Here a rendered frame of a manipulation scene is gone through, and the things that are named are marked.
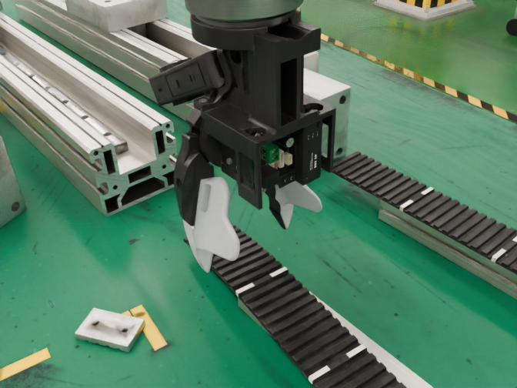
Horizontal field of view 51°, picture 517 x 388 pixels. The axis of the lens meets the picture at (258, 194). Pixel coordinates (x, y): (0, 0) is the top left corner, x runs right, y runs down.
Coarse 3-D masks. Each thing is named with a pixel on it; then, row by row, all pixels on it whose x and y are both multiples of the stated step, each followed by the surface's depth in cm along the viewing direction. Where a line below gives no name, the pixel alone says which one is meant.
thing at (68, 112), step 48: (0, 48) 88; (48, 48) 79; (0, 96) 79; (48, 96) 65; (96, 96) 67; (48, 144) 67; (96, 144) 55; (144, 144) 61; (96, 192) 58; (144, 192) 62
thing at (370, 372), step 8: (368, 368) 38; (376, 368) 38; (384, 368) 38; (360, 376) 38; (368, 376) 38; (376, 376) 38; (384, 376) 38; (392, 376) 38; (344, 384) 37; (352, 384) 37; (360, 384) 37; (368, 384) 37; (376, 384) 37; (384, 384) 37; (392, 384) 37
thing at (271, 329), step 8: (312, 296) 44; (296, 304) 43; (304, 304) 43; (312, 304) 43; (320, 304) 43; (280, 312) 43; (288, 312) 43; (296, 312) 43; (304, 312) 43; (312, 312) 43; (320, 312) 43; (264, 320) 42; (272, 320) 42; (280, 320) 42; (288, 320) 42; (296, 320) 42; (304, 320) 42; (272, 328) 41; (280, 328) 41; (288, 328) 42; (272, 336) 41
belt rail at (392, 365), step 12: (240, 300) 47; (348, 324) 42; (360, 336) 41; (372, 348) 40; (384, 360) 39; (396, 360) 39; (396, 372) 38; (408, 372) 38; (408, 384) 38; (420, 384) 37
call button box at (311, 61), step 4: (312, 52) 81; (316, 52) 82; (304, 56) 80; (308, 56) 81; (312, 56) 81; (316, 56) 82; (304, 60) 80; (308, 60) 81; (312, 60) 82; (316, 60) 82; (304, 64) 81; (308, 64) 81; (312, 64) 82; (316, 64) 82; (308, 68) 82; (312, 68) 82; (316, 68) 83; (316, 72) 83
